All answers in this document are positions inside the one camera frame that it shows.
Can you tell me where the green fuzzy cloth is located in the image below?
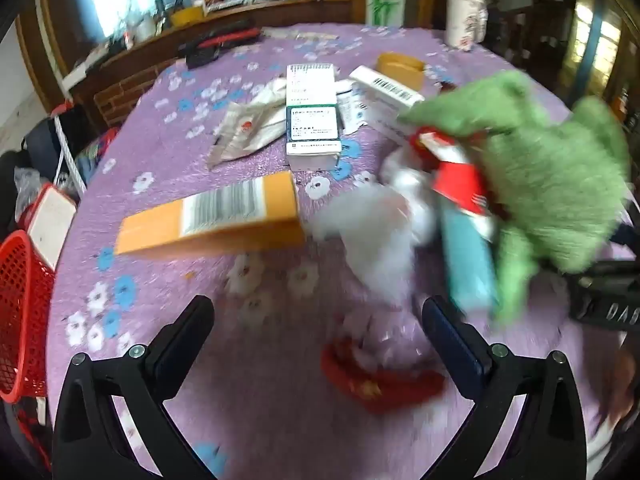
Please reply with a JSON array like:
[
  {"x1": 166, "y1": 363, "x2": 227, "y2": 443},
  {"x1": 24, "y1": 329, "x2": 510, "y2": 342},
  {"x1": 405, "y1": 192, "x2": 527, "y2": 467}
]
[{"x1": 399, "y1": 70, "x2": 630, "y2": 325}]

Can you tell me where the teal cartoon tissue pack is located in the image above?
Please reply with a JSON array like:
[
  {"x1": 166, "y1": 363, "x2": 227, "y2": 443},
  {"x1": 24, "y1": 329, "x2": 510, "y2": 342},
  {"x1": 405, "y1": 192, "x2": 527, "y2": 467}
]
[{"x1": 439, "y1": 198, "x2": 497, "y2": 313}]

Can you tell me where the dark red snack wrapper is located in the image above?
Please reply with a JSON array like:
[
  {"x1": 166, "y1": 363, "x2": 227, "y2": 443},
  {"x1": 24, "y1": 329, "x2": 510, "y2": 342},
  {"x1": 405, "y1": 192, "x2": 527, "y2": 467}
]
[{"x1": 320, "y1": 338, "x2": 445, "y2": 414}]

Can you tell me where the red cigarette pack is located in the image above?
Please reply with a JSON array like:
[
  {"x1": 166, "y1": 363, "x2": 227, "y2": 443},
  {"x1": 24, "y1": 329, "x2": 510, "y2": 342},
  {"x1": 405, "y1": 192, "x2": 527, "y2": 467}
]
[{"x1": 409, "y1": 127, "x2": 495, "y2": 240}]

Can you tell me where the white plastic bag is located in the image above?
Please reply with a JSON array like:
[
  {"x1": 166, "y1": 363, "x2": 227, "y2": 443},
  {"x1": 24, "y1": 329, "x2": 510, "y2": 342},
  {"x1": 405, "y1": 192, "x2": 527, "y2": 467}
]
[{"x1": 309, "y1": 146, "x2": 437, "y2": 307}]

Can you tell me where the long orange barcode box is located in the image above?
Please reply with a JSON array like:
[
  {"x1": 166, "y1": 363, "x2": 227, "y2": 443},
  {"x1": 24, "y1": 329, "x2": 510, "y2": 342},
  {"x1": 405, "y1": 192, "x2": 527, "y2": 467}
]
[{"x1": 114, "y1": 171, "x2": 306, "y2": 259}]

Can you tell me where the green white medicine box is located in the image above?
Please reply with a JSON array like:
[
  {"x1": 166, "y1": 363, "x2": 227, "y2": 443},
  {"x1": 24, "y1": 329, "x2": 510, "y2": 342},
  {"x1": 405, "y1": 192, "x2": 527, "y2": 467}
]
[{"x1": 285, "y1": 63, "x2": 342, "y2": 171}]

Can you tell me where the white red foil pouch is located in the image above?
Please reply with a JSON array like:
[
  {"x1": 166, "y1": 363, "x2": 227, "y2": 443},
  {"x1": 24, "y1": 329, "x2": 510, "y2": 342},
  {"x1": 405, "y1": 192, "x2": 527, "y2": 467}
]
[{"x1": 206, "y1": 78, "x2": 286, "y2": 170}]

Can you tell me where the person's right hand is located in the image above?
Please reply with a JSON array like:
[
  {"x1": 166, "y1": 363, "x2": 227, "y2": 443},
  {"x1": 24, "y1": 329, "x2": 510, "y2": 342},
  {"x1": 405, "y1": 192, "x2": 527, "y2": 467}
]
[{"x1": 599, "y1": 344, "x2": 639, "y2": 429}]

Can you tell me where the red mesh waste basket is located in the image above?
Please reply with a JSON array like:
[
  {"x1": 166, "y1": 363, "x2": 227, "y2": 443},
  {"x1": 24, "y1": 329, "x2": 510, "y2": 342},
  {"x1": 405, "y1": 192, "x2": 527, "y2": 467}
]
[{"x1": 0, "y1": 230, "x2": 54, "y2": 404}]

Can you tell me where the red framed white board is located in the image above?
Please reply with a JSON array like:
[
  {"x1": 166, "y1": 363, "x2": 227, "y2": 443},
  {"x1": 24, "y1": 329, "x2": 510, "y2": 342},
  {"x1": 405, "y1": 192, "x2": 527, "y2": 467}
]
[{"x1": 17, "y1": 183, "x2": 77, "y2": 271}]

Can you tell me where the dark blue bag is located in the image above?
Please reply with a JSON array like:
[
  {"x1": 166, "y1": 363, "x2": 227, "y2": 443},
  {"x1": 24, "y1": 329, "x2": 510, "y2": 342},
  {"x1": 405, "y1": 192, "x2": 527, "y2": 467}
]
[{"x1": 19, "y1": 104, "x2": 101, "y2": 196}]

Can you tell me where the yellow round lid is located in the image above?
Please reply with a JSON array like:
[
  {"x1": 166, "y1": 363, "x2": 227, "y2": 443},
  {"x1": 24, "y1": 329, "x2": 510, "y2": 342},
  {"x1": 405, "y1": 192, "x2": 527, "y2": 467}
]
[{"x1": 375, "y1": 52, "x2": 425, "y2": 91}]

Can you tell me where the white floral lidded cup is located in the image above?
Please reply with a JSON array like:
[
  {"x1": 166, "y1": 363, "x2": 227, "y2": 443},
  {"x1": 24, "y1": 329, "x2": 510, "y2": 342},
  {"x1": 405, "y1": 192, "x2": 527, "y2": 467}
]
[{"x1": 445, "y1": 0, "x2": 488, "y2": 52}]

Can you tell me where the purple floral tablecloth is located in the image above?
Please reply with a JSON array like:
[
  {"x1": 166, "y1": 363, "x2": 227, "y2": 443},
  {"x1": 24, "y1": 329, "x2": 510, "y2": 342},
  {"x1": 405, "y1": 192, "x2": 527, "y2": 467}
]
[{"x1": 47, "y1": 24, "x2": 506, "y2": 479}]

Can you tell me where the brick pattern wooden counter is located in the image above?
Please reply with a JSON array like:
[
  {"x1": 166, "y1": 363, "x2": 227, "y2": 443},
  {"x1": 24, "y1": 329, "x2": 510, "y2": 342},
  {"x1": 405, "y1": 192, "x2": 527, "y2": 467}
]
[{"x1": 70, "y1": 0, "x2": 352, "y2": 132}]

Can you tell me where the black red folded umbrella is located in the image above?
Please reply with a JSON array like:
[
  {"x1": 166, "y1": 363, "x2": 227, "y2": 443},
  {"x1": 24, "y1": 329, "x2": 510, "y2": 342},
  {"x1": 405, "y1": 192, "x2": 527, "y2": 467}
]
[{"x1": 178, "y1": 27, "x2": 262, "y2": 70}]

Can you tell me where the wooden chopsticks bundle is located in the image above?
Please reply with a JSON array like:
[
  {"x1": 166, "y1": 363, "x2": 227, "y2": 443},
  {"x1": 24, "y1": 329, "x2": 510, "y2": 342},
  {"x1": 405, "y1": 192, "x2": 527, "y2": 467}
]
[{"x1": 262, "y1": 27, "x2": 338, "y2": 41}]

